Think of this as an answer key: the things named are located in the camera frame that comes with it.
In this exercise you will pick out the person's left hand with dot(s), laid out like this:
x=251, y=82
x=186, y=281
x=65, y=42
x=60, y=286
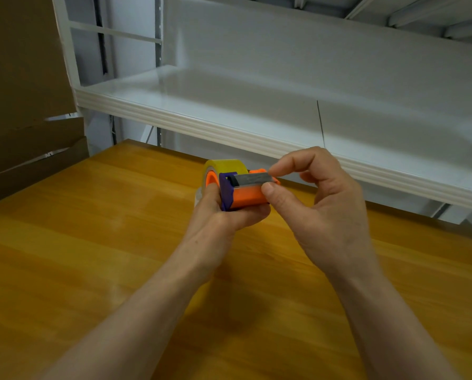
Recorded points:
x=212, y=233

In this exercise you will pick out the person's right hand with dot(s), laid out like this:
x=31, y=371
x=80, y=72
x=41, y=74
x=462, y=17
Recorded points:
x=327, y=221

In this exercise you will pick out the clear tape roll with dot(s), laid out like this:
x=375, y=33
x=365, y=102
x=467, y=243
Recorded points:
x=197, y=198

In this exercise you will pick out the orange and blue tape dispenser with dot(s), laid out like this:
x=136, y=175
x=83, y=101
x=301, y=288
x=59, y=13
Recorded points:
x=246, y=191

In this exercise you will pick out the yellow tape roll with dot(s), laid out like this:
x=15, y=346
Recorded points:
x=228, y=166

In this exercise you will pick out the person's left forearm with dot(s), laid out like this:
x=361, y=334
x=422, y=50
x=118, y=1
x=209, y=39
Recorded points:
x=129, y=324

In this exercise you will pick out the white metal shelf rack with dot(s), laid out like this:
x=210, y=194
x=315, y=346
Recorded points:
x=279, y=106

